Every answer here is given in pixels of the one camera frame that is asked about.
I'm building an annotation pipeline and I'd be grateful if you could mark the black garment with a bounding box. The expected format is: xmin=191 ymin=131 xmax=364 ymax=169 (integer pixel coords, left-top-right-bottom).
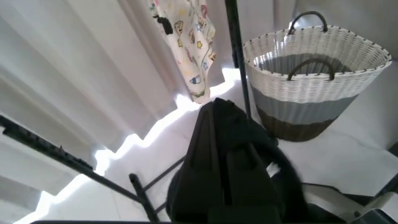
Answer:
xmin=166 ymin=98 xmax=312 ymax=222

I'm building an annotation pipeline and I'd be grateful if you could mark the white laundry basket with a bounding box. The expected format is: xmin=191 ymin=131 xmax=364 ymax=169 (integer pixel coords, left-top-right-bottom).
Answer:
xmin=242 ymin=11 xmax=393 ymax=142

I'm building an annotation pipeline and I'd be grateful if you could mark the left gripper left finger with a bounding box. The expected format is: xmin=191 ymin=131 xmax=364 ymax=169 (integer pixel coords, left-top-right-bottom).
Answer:
xmin=169 ymin=102 xmax=225 ymax=222

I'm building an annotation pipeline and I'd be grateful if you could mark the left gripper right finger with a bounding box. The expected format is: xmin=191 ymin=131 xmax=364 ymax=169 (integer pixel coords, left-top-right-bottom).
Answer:
xmin=224 ymin=146 xmax=284 ymax=222

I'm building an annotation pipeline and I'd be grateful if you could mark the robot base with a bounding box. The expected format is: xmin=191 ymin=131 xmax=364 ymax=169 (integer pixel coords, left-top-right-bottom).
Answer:
xmin=303 ymin=149 xmax=398 ymax=224

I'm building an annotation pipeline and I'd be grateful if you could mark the cream printed garment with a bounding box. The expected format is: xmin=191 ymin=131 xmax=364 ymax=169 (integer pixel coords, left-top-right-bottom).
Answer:
xmin=149 ymin=0 xmax=217 ymax=105

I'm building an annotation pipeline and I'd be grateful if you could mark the white curtain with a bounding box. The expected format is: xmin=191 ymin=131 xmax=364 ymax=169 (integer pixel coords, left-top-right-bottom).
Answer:
xmin=0 ymin=0 xmax=299 ymax=222

